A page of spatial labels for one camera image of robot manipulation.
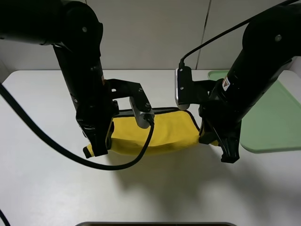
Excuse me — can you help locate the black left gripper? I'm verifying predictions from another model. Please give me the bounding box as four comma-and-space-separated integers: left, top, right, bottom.
75, 98, 119, 157

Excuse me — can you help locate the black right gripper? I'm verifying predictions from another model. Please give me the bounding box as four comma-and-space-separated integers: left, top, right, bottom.
198, 101, 241, 163

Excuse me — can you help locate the yellow towel with black trim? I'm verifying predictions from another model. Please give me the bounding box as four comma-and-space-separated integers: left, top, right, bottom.
83, 107, 221, 159

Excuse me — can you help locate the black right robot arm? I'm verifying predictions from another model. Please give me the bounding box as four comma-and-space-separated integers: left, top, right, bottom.
200, 3, 301, 163

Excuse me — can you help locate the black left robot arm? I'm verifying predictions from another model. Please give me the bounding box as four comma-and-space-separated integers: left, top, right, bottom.
0, 0, 118, 156

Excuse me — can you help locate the light green plastic tray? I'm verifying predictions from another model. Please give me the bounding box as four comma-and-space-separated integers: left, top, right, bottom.
207, 70, 301, 154

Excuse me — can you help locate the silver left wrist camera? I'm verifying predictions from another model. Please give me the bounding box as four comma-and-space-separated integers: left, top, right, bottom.
129, 97, 155, 129

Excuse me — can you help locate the black left camera bracket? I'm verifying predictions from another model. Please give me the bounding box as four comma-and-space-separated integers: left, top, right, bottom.
105, 79, 151, 113

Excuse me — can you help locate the black camera bracket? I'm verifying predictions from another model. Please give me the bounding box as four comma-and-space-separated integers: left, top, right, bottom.
189, 79, 222, 105
105, 79, 151, 113

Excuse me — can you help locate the black right camera bracket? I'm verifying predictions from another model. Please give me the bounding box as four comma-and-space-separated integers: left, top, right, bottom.
189, 79, 222, 105

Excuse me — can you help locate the black left camera cable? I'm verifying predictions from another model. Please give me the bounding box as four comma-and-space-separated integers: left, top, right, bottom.
0, 83, 156, 170

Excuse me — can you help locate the black camera cable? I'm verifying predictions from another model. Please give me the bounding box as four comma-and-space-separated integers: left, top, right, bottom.
179, 0, 297, 69
0, 83, 156, 170

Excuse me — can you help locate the black right camera cable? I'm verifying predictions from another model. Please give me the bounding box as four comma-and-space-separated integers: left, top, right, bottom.
179, 0, 297, 69

